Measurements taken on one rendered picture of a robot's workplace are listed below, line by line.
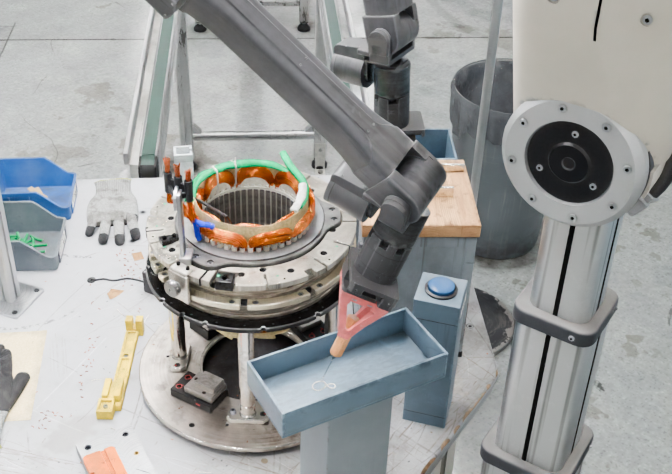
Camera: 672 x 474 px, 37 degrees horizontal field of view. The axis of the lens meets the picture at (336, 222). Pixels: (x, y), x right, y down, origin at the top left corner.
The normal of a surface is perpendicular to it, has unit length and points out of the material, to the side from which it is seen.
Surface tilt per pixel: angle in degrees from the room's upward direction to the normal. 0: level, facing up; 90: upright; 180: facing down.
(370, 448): 90
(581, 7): 90
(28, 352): 0
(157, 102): 0
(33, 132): 0
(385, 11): 89
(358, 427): 90
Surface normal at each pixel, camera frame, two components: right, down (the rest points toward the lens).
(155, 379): 0.03, -0.82
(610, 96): -0.52, 0.72
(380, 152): 0.45, -0.26
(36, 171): 0.11, 0.53
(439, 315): -0.27, 0.55
